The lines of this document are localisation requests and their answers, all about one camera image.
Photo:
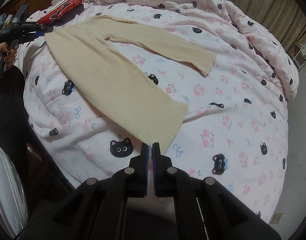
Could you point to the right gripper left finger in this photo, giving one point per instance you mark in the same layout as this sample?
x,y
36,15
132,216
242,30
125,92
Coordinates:
x,y
138,181

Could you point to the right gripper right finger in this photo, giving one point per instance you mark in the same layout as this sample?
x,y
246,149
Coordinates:
x,y
162,178

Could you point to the cream ribbed knit sweater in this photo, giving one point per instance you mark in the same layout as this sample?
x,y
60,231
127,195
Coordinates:
x,y
114,85

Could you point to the person's left hand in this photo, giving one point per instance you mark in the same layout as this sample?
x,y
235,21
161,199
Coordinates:
x,y
11,54

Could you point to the red number jersey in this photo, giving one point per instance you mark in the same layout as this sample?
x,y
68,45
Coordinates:
x,y
59,10

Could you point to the pink cat print bedsheet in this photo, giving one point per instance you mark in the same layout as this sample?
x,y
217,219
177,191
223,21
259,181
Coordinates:
x,y
239,110

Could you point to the pink cat print duvet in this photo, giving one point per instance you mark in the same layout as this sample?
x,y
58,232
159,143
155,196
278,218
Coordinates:
x,y
193,7

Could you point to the beige curtain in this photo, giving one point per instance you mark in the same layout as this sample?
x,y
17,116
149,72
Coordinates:
x,y
283,18

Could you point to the wall power socket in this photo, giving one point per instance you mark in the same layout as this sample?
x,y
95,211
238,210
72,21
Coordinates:
x,y
276,218

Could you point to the white wire rack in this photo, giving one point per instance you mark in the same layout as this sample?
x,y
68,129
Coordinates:
x,y
298,55

